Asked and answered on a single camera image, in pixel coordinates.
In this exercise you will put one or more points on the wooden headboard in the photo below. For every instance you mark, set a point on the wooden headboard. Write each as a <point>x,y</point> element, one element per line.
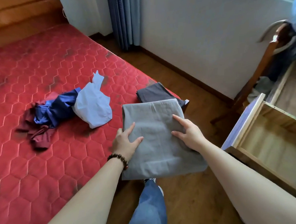
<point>14,21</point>

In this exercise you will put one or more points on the person's leg in blue jeans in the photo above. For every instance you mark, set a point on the person's leg in blue jeans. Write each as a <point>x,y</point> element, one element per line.
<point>148,209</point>

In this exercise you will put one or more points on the red quilted mattress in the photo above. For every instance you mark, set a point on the red quilted mattress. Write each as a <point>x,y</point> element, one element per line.
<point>37,72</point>

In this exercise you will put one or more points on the light blue crumpled cloth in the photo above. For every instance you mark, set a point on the light blue crumpled cloth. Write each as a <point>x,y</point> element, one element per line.
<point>93,106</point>

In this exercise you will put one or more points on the blue jeans on chair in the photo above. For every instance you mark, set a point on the blue jeans on chair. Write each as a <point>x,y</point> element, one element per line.
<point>283,59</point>

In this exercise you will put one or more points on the person's left hand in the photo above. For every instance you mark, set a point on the person's left hand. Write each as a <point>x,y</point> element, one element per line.
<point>122,146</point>

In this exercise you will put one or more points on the person's white shoe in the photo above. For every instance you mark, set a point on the person's white shoe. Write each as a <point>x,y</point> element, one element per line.
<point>161,190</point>

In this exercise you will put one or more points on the light wooden cabinet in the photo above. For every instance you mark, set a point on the light wooden cabinet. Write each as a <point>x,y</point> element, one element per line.
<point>292,95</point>

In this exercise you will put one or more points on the person's left forearm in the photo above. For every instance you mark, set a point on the person's left forearm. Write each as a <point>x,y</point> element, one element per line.
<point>93,200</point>

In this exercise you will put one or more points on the person's right hand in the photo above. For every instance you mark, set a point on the person's right hand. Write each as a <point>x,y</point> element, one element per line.
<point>192,138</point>

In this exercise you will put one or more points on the person's right thumb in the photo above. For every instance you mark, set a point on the person's right thumb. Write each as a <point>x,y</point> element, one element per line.
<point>177,133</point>

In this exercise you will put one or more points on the open wooden drawer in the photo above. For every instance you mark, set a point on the open wooden drawer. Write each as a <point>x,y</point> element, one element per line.
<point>268,139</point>

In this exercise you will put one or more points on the brown wooden chair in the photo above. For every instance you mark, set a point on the brown wooden chair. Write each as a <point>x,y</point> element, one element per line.
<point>259,67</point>

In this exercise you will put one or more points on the light grey cloth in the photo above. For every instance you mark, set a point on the light grey cloth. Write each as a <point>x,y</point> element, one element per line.
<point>157,154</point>

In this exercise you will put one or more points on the person's left thumb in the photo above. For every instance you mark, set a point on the person's left thumb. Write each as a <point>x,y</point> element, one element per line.
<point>137,141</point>

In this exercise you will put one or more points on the person's right forearm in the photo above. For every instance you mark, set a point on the person's right forearm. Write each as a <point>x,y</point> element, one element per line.
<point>246,192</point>

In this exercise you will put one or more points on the dark wooden baseboard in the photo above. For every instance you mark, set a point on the dark wooden baseboard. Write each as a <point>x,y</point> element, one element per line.
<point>185,75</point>

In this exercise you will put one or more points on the maroon crumpled cloth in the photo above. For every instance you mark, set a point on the maroon crumpled cloth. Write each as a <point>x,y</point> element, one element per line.
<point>39,138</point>

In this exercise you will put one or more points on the dark blue crumpled cloth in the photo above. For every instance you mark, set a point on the dark blue crumpled cloth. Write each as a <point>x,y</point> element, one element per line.
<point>56,108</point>

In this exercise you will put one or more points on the blue curtain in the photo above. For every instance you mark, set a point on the blue curtain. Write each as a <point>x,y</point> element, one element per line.
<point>124,18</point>

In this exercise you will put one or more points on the grey green crumpled cloth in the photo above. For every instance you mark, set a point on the grey green crumpled cloth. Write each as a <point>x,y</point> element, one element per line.
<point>260,88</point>

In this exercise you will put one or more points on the light blue hanging garment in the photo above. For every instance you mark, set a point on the light blue hanging garment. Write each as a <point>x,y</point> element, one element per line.
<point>295,14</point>

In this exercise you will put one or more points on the dark grey folded cloth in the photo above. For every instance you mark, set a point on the dark grey folded cloth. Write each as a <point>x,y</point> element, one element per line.
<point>153,93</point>

